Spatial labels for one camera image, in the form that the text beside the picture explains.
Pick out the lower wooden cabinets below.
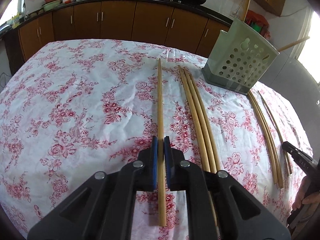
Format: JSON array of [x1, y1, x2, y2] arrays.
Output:
[[18, 1, 229, 60]]

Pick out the red covered condiment rack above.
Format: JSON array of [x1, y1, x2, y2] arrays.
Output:
[[245, 10, 271, 41]]

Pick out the black kitchen countertop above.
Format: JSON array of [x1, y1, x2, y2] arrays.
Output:
[[1, 0, 233, 40]]

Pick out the green perforated utensil holder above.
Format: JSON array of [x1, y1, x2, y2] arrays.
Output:
[[202, 19, 279, 95]]

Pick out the right window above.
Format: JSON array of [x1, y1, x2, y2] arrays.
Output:
[[298, 11, 319, 83]]

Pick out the floral white red tablecloth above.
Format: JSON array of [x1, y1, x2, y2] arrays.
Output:
[[1, 40, 304, 237]]

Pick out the person right hand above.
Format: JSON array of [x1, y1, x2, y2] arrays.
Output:
[[292, 175, 320, 211]]

